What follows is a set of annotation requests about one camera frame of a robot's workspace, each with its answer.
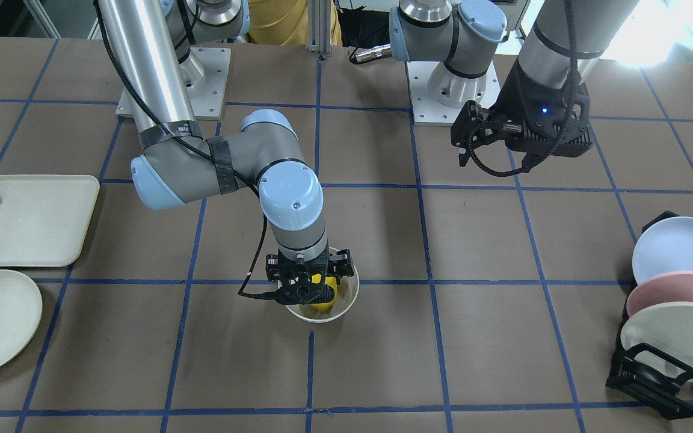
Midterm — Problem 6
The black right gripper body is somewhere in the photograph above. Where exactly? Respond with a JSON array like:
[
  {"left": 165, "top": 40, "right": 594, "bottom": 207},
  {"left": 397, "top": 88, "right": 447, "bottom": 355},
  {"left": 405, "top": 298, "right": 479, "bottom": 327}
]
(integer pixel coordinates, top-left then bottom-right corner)
[{"left": 266, "top": 251, "right": 331, "bottom": 305}]

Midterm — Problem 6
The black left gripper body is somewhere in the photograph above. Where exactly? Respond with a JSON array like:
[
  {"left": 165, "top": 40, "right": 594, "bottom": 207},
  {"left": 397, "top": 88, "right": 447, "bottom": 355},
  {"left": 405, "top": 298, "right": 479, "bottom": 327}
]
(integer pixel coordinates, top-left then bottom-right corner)
[{"left": 479, "top": 61, "right": 593, "bottom": 158}]

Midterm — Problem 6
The white ceramic bowl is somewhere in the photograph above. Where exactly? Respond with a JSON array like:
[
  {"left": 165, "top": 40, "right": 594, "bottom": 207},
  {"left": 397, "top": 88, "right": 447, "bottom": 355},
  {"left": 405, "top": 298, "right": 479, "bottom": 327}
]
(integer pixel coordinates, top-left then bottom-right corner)
[{"left": 285, "top": 247, "right": 360, "bottom": 324}]

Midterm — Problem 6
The yellow lemon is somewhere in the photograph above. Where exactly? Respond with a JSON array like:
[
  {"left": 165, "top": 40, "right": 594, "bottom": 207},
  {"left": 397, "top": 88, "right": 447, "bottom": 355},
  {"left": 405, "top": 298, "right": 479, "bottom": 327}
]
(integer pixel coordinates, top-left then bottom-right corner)
[{"left": 310, "top": 274, "right": 339, "bottom": 313}]

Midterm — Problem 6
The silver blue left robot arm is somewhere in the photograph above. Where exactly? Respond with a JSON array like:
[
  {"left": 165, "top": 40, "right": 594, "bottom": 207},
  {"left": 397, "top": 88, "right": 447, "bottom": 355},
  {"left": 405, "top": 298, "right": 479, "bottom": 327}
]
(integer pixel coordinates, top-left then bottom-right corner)
[{"left": 388, "top": 1, "right": 637, "bottom": 177}]

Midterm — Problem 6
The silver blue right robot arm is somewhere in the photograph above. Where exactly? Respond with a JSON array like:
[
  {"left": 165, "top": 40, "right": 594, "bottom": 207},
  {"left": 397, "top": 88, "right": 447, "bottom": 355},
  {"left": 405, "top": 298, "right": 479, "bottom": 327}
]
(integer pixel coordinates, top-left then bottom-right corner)
[{"left": 93, "top": 1, "right": 354, "bottom": 306}]

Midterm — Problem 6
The white plate in rack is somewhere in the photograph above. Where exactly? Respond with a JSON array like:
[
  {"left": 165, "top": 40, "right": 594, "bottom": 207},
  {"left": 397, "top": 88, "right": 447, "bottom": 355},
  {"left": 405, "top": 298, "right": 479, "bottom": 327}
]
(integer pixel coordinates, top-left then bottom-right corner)
[{"left": 632, "top": 216, "right": 693, "bottom": 283}]

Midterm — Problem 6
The person in yellow shirt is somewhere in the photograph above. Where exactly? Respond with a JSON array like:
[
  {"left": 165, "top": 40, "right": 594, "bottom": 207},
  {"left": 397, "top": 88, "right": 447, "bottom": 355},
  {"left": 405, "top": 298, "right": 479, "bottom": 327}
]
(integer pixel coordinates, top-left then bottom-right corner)
[{"left": 248, "top": 1, "right": 309, "bottom": 46}]

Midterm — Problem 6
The pink plate in rack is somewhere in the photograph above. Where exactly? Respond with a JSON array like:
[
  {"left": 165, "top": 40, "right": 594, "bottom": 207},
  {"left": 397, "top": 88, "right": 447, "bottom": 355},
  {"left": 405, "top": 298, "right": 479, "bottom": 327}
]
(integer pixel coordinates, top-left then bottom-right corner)
[{"left": 625, "top": 271, "right": 693, "bottom": 316}]

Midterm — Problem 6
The white rectangular tray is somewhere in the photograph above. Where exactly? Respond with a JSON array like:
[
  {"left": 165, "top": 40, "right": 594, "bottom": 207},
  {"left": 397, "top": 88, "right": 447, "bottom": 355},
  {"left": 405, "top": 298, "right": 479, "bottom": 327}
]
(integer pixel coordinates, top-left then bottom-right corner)
[{"left": 0, "top": 174, "right": 100, "bottom": 268}]

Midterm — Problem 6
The cream plate in rack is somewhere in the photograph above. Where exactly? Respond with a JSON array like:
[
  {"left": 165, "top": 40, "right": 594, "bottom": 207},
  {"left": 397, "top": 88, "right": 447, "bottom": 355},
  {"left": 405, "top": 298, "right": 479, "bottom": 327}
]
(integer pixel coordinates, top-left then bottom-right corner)
[{"left": 620, "top": 302, "right": 693, "bottom": 367}]

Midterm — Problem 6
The black dish rack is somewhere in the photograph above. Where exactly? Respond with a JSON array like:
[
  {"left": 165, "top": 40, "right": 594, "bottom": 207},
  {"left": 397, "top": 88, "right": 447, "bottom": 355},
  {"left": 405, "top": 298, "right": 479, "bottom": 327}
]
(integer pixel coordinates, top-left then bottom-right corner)
[{"left": 606, "top": 210, "right": 693, "bottom": 421}]

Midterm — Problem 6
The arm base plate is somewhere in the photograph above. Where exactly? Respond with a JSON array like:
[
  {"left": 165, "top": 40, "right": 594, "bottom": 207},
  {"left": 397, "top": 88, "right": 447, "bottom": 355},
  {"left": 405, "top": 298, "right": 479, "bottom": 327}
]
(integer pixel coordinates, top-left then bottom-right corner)
[{"left": 406, "top": 61, "right": 501, "bottom": 126}]

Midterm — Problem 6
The aluminium frame post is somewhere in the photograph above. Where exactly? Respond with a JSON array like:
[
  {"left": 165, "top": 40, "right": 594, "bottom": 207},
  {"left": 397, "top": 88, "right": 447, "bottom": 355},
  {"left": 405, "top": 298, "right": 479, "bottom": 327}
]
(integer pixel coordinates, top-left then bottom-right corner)
[{"left": 305, "top": 0, "right": 334, "bottom": 58}]

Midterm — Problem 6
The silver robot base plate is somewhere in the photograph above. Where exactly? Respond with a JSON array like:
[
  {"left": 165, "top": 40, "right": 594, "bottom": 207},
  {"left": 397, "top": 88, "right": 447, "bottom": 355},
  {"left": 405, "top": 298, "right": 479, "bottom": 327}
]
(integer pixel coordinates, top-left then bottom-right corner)
[{"left": 116, "top": 47, "right": 232, "bottom": 121}]

